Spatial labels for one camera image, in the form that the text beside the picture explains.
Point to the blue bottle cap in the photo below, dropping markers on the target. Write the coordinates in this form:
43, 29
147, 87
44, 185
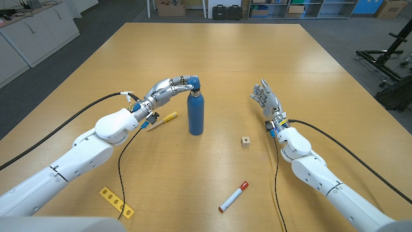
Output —
194, 82

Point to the large cardboard box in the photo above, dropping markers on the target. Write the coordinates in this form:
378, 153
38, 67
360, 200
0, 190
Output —
170, 9

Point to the small wooden block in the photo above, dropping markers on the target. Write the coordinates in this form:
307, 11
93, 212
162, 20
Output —
245, 141

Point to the small cardboard box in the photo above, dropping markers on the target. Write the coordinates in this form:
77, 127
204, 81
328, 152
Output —
295, 11

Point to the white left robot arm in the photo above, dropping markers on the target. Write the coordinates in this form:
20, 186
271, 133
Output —
80, 159

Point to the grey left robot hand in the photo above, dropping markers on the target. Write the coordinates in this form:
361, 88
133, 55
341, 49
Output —
161, 91

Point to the white table frame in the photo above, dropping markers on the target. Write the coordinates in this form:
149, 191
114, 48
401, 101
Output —
148, 9

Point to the black metal stand frame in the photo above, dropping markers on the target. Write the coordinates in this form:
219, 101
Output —
383, 58

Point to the white marker with red cap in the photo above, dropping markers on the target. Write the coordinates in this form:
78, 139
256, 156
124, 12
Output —
232, 198

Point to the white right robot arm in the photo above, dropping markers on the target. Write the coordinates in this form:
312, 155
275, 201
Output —
322, 177

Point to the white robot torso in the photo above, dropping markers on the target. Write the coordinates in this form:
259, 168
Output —
58, 225

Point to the black hard case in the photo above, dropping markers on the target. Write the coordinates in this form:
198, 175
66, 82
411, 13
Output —
219, 13
234, 13

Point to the grey metal shelf unit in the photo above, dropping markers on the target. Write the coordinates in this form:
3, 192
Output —
325, 9

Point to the blue metal water bottle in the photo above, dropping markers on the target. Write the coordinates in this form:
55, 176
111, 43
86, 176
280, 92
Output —
195, 114

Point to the blue panel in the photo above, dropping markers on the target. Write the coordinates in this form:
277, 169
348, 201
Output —
363, 6

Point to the yellow perforated strip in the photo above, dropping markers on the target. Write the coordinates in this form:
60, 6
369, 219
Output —
111, 198

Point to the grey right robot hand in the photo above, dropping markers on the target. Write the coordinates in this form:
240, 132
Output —
269, 102

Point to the white cabinet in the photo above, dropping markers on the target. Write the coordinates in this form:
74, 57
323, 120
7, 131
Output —
32, 35

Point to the cardboard box with print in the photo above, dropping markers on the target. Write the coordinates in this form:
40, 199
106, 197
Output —
391, 9

